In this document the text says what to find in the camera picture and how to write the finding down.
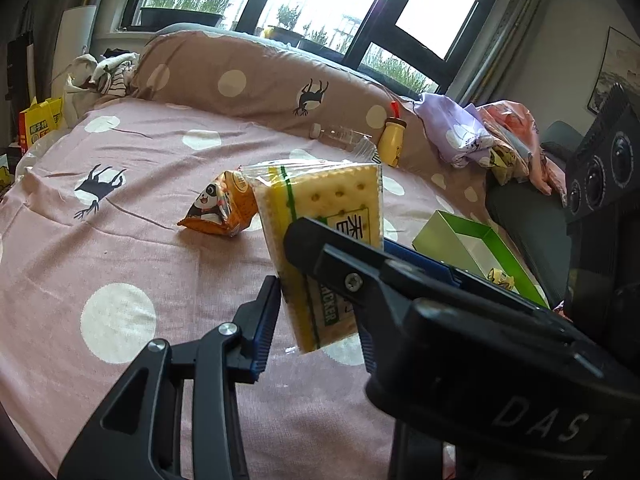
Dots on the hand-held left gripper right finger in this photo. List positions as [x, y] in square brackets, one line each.
[368, 355]

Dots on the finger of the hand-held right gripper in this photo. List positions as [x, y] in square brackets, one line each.
[340, 265]
[420, 260]

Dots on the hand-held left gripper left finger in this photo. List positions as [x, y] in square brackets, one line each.
[265, 325]

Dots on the green cardboard box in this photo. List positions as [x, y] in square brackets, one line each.
[435, 235]

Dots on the soda cracker packet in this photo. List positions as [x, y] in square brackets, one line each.
[325, 195]

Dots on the yellow snack bag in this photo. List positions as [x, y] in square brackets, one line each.
[500, 277]

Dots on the orange panda snack bag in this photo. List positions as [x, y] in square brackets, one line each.
[215, 205]

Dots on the dark grey cushion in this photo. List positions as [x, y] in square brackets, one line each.
[530, 225]

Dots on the yellow bottle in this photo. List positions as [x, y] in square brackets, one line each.
[391, 145]

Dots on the clear plastic bottle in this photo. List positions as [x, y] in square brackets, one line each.
[340, 135]

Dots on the yellow printed cloth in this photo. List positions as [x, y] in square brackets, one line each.
[505, 160]

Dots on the pink dotted bed sheet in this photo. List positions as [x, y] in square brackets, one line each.
[150, 260]

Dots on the purple dotted cloth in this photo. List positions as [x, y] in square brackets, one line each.
[450, 130]

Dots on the pink printed cloth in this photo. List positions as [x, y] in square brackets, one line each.
[515, 120]

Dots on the brown dotted bolster pillow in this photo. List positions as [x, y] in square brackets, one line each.
[250, 70]

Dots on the black window planter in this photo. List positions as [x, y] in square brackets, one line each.
[180, 16]
[285, 35]

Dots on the grey curtain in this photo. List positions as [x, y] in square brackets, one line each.
[510, 20]

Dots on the black framed window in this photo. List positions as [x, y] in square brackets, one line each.
[325, 0]

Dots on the striped clothes bundle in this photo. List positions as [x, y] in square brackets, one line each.
[117, 72]

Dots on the yellow shopping bag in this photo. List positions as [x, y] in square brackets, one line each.
[40, 125]

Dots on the white cloth bag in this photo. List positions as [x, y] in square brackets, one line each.
[80, 75]

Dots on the framed wall picture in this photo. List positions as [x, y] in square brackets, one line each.
[620, 65]

